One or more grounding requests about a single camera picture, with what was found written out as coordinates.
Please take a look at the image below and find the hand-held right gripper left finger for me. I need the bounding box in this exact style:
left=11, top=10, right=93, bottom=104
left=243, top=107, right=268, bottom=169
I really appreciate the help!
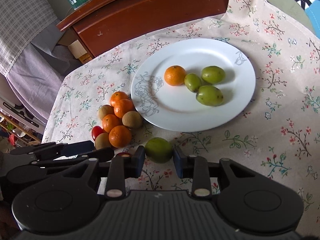
left=60, top=145, right=146, bottom=198

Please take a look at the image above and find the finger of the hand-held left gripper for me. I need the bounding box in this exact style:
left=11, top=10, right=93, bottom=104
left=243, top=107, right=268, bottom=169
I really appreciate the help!
left=10, top=140, right=95, bottom=161
left=31, top=147, right=115, bottom=168

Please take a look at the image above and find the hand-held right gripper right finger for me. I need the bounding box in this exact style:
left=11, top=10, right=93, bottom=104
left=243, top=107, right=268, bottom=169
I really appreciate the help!
left=173, top=145, right=260, bottom=197

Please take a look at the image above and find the brown kiwi fruit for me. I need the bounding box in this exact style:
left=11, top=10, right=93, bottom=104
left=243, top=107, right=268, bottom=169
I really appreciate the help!
left=122, top=111, right=143, bottom=129
left=94, top=133, right=112, bottom=150
left=98, top=105, right=115, bottom=120

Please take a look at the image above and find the orange mandarin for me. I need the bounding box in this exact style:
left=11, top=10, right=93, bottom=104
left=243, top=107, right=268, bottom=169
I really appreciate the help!
left=164, top=65, right=187, bottom=86
left=114, top=99, right=135, bottom=119
left=110, top=91, right=129, bottom=107
left=102, top=114, right=122, bottom=133
left=108, top=125, right=132, bottom=148

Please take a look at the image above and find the round green citrus fruit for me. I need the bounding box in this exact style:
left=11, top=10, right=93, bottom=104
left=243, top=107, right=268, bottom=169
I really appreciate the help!
left=145, top=137, right=173, bottom=164

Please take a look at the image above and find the white plate with rose print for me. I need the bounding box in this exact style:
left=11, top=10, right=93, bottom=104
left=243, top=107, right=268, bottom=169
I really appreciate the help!
left=131, top=38, right=256, bottom=132

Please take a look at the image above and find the floral tablecloth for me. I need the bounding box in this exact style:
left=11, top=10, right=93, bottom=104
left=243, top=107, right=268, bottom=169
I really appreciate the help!
left=41, top=0, right=320, bottom=232

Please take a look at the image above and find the lilac striped cloth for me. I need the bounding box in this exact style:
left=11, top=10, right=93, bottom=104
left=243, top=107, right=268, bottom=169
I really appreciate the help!
left=5, top=20, right=83, bottom=125

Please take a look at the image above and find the small green jujube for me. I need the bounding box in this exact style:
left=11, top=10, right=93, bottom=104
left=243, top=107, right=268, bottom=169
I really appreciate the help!
left=184, top=73, right=202, bottom=93

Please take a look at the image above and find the yellow printed box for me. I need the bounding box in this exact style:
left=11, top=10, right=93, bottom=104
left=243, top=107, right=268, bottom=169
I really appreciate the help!
left=77, top=54, right=94, bottom=65

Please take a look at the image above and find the small beige cardboard box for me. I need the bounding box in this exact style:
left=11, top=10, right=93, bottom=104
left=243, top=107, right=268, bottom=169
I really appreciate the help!
left=67, top=40, right=88, bottom=58

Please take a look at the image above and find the brown wooden nightstand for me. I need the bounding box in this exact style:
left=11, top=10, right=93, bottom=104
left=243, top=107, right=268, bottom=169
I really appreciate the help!
left=56, top=0, right=233, bottom=58

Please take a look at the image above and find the pale green bed sheet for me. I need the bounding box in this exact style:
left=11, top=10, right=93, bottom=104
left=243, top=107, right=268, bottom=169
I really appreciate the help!
left=237, top=0, right=320, bottom=38

